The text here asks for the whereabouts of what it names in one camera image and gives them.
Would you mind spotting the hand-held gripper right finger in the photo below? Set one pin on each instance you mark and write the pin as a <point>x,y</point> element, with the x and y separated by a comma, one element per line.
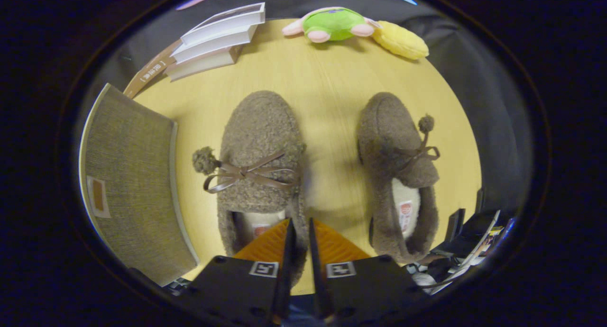
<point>318,279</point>

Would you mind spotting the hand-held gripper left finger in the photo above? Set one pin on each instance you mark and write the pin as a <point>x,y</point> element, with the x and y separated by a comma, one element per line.
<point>286,279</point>

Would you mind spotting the brown fuzzy shoe with bow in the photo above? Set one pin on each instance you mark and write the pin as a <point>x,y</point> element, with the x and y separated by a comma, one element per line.
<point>261,132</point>
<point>384,137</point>

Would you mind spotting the grey fabric storage box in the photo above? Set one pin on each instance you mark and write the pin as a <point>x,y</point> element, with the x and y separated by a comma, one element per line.
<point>133,175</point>

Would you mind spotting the flat brown cardboard box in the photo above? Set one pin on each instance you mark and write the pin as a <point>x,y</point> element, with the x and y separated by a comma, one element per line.
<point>151,71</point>

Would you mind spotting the black chair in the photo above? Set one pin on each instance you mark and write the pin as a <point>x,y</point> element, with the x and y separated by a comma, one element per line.
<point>456,225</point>

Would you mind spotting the sticker-covered laptop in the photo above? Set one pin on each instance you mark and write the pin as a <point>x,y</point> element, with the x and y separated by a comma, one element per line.
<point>488,232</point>

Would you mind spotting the book with cream pages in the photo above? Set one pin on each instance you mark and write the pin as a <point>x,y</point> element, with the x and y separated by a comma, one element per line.
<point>199,66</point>

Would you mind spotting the plain white book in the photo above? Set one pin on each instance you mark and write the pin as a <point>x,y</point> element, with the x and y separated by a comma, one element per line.
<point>208,47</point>

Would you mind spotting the yellow plush toy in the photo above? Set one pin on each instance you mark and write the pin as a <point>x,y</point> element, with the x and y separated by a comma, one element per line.
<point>400,40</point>

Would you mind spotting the pink and green plush toy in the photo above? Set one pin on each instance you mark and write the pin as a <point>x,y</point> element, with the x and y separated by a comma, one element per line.
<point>332,23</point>

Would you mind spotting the white portrait cover book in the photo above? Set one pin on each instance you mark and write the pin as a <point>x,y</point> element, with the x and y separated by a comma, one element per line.
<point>223,26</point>

